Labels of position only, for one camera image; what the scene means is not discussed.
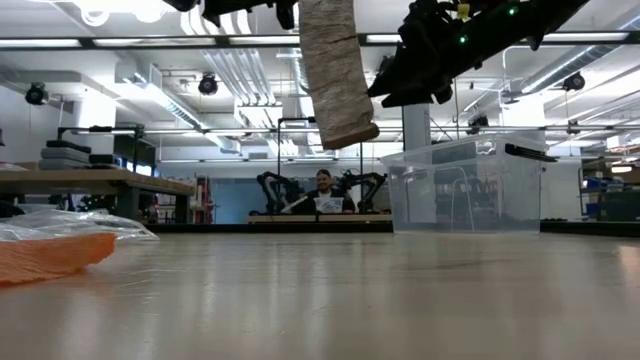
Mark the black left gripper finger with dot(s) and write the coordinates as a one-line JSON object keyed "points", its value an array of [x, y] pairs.
{"points": [[286, 12]]}

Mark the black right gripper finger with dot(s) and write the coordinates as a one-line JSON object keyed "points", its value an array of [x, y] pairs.
{"points": [[415, 82]]}

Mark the brown elastic bandage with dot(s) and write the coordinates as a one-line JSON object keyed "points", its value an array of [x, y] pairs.
{"points": [[335, 75]]}

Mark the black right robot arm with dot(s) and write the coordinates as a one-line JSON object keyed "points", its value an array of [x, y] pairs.
{"points": [[540, 15]]}

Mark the black background robot arm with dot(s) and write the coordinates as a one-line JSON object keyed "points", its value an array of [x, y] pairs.
{"points": [[370, 187], [275, 190]]}

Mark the orange elastic bandage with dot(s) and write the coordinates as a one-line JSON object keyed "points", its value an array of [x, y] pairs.
{"points": [[50, 257]]}

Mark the person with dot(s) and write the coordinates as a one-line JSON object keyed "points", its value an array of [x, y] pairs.
{"points": [[324, 180]]}

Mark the small clear background bin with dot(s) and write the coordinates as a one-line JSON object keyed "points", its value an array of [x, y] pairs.
{"points": [[329, 205]]}

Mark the white cabinet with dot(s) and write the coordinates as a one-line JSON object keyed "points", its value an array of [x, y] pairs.
{"points": [[562, 195]]}

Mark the wooden background workbench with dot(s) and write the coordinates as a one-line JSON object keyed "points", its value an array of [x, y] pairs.
{"points": [[280, 218]]}

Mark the red cabinet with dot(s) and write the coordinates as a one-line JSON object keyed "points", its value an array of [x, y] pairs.
{"points": [[204, 200]]}

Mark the blue storage shelving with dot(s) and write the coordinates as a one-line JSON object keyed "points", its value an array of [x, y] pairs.
{"points": [[612, 200]]}

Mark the wooden background table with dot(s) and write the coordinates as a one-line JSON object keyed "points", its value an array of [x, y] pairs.
{"points": [[100, 179]]}

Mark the stack of grey pads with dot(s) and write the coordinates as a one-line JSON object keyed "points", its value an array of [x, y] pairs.
{"points": [[65, 155]]}

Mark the clear plastic bag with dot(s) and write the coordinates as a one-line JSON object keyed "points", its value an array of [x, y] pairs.
{"points": [[75, 225]]}

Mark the white cylindrical post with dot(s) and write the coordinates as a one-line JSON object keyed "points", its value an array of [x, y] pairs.
{"points": [[416, 125]]}

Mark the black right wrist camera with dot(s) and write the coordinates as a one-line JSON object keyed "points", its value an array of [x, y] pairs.
{"points": [[422, 27]]}

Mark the black overhead frame bar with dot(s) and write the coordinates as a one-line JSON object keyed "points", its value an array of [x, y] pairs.
{"points": [[150, 42]]}

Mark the black stand frame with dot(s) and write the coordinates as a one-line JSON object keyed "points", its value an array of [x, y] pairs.
{"points": [[100, 129]]}

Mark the black table frame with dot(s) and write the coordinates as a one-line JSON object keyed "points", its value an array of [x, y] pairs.
{"points": [[250, 228]]}

